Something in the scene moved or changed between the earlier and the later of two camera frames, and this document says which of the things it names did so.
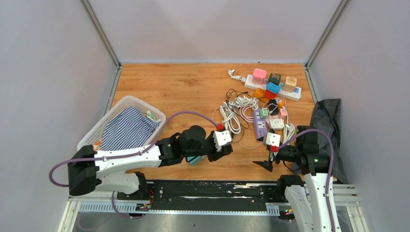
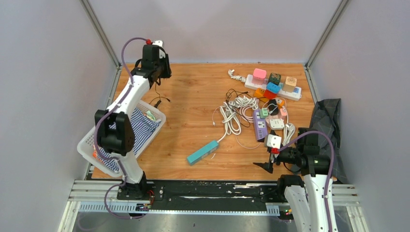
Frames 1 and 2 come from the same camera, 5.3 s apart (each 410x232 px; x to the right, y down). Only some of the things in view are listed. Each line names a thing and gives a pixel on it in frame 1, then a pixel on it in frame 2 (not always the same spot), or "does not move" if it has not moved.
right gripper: (266, 164) does not move
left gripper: (215, 154) → (166, 73)
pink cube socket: (259, 76) does not move
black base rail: (208, 194) does not move
